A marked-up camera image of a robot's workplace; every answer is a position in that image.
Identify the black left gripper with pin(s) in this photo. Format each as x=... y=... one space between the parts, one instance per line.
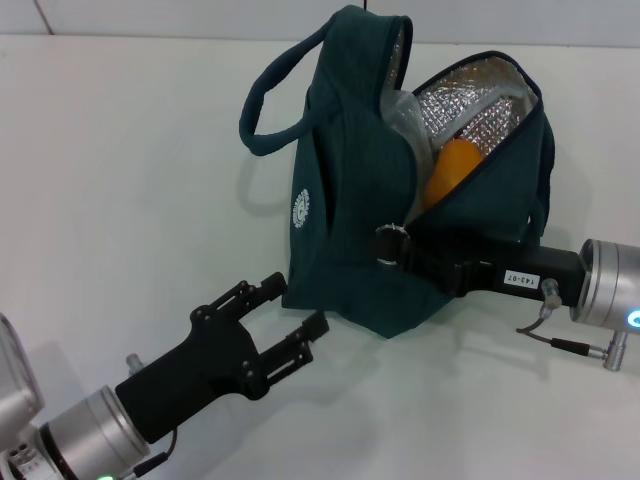
x=200 y=365

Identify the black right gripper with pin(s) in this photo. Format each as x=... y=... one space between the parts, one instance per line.
x=500 y=267

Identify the teal fabric lunch bag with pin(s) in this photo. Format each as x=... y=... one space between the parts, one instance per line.
x=360 y=225

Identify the orange yellow pear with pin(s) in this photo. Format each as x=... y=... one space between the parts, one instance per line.
x=450 y=170

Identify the clear container with blue lid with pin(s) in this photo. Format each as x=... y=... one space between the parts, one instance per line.
x=400 y=115

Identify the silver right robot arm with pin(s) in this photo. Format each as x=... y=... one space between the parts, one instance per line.
x=610 y=285

